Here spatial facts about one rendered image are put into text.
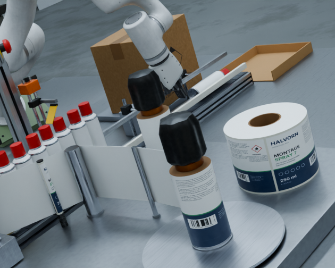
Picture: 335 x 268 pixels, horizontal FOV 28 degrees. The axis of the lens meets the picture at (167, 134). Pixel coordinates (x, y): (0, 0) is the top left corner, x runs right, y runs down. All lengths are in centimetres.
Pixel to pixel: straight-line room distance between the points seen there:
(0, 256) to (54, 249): 13
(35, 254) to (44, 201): 14
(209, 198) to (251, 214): 17
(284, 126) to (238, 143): 11
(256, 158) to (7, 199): 62
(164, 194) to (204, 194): 23
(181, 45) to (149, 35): 46
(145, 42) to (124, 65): 35
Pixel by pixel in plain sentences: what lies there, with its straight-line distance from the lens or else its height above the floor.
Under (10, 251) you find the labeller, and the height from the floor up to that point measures 92.
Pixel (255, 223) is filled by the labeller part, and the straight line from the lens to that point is 144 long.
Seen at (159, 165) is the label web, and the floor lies 102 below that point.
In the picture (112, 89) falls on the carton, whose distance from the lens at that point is 249.
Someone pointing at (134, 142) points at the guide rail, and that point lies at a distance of 202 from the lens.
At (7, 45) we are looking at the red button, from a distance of 177.
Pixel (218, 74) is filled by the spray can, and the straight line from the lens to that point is 237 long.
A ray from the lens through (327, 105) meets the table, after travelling 213.
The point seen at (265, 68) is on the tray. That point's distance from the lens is 261.
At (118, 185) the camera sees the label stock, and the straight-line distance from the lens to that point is 165.
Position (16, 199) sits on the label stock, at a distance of 169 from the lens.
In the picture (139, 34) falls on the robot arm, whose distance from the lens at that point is 207.
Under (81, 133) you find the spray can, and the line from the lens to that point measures 190.
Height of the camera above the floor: 161
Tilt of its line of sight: 20 degrees down
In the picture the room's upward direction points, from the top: 17 degrees counter-clockwise
